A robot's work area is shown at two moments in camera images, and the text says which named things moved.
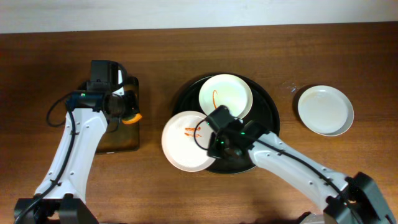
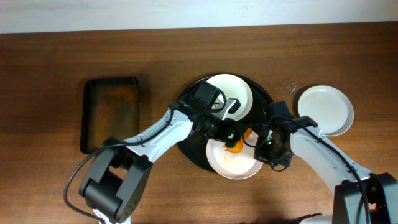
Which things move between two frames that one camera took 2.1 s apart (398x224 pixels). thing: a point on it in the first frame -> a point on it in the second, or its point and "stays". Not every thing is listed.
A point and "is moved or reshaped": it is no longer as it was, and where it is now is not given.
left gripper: [134, 104] -> [230, 134]
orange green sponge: [137, 117] is moved or reshaped
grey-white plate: [325, 110] stays
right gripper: [216, 144] -> [261, 152]
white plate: [226, 89] stays
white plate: [185, 139] -> [232, 165]
